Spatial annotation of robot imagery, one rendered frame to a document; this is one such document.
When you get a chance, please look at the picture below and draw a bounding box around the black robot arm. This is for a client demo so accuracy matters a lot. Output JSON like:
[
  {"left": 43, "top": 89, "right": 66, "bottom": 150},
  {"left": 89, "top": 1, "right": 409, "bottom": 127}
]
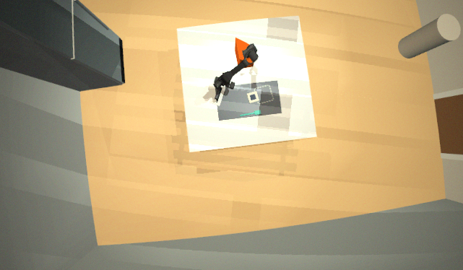
[{"left": 213, "top": 43, "right": 258, "bottom": 89}]

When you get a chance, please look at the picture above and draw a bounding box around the teal flat trowel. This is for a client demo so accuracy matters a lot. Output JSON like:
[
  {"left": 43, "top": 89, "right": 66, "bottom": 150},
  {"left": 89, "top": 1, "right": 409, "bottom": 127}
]
[{"left": 240, "top": 110, "right": 261, "bottom": 116}]

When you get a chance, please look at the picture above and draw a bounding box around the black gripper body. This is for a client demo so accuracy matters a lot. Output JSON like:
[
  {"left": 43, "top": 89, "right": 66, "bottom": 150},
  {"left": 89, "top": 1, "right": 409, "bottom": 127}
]
[{"left": 214, "top": 77, "right": 235, "bottom": 89}]

